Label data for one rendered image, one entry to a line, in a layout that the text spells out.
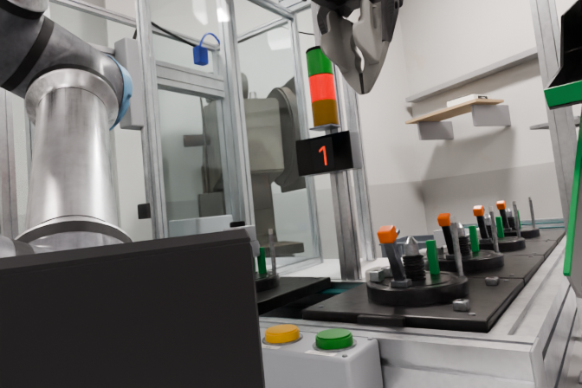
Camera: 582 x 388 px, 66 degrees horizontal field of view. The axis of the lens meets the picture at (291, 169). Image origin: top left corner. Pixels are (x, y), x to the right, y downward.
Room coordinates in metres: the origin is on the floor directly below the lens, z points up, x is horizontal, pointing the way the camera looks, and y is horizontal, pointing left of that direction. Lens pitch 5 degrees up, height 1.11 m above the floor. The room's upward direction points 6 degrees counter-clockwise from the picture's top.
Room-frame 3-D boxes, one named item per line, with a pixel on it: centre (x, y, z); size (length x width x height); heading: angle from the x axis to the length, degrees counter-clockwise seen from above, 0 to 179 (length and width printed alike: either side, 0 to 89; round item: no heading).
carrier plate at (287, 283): (0.85, 0.11, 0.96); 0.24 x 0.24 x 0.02; 55
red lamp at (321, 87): (0.86, -0.08, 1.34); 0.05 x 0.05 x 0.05
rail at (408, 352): (0.69, 0.15, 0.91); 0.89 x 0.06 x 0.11; 55
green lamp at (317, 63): (0.86, -0.08, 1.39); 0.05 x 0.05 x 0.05
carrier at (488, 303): (0.65, -0.16, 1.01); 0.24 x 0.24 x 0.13; 55
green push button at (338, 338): (0.49, -0.03, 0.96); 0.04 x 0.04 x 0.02
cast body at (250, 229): (0.86, 0.11, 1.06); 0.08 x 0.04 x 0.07; 142
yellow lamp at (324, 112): (0.86, -0.08, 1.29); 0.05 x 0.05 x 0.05
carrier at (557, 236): (1.25, -0.59, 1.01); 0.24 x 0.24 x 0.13; 55
